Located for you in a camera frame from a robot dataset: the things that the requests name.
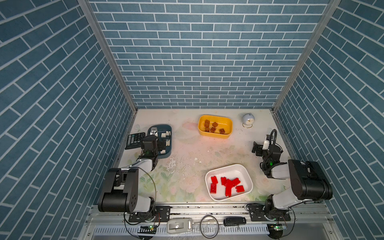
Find red lego brick lowest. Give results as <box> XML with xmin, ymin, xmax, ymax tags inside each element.
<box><xmin>225</xmin><ymin>179</ymin><xmax>234</xmax><ymax>189</ymax></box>

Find red square lego brick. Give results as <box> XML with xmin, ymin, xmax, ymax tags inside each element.
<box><xmin>221</xmin><ymin>177</ymin><xmax>227</xmax><ymax>186</ymax></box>

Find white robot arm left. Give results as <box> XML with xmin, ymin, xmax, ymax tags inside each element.
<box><xmin>98</xmin><ymin>136</ymin><xmax>159</xmax><ymax>216</ymax></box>

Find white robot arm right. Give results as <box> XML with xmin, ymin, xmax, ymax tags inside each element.
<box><xmin>252</xmin><ymin>143</ymin><xmax>333</xmax><ymax>215</ymax></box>

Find black calculator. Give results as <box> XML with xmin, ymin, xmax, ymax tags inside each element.
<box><xmin>125</xmin><ymin>132</ymin><xmax>146</xmax><ymax>150</ymax></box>

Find dark teal plastic bin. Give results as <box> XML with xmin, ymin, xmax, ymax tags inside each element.
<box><xmin>147</xmin><ymin>124</ymin><xmax>172</xmax><ymax>159</ymax></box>

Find white plastic bin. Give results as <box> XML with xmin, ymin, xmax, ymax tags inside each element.
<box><xmin>205</xmin><ymin>164</ymin><xmax>254</xmax><ymax>202</ymax></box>

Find yellow plastic bin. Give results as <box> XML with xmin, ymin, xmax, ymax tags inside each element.
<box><xmin>198</xmin><ymin>115</ymin><xmax>233</xmax><ymax>139</ymax></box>

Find black key fob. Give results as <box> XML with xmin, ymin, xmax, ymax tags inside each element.
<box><xmin>224</xmin><ymin>216</ymin><xmax>247</xmax><ymax>227</ymax></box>

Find grey plastic box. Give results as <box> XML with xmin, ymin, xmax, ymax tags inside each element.
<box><xmin>167</xmin><ymin>218</ymin><xmax>193</xmax><ymax>234</ymax></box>

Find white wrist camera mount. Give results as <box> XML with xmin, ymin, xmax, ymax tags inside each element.
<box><xmin>263</xmin><ymin>135</ymin><xmax>271</xmax><ymax>150</ymax></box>

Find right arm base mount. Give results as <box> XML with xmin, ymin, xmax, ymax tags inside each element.
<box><xmin>245</xmin><ymin>203</ymin><xmax>291</xmax><ymax>222</ymax></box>

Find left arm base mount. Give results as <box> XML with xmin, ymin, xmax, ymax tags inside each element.
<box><xmin>127</xmin><ymin>206</ymin><xmax>171</xmax><ymax>223</ymax></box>

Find aluminium rail base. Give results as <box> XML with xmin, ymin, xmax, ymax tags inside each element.
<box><xmin>80</xmin><ymin>202</ymin><xmax>342</xmax><ymax>240</ymax></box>

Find black cable loop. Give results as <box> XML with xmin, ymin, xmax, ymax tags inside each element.
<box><xmin>199</xmin><ymin>214</ymin><xmax>220</xmax><ymax>240</ymax></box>

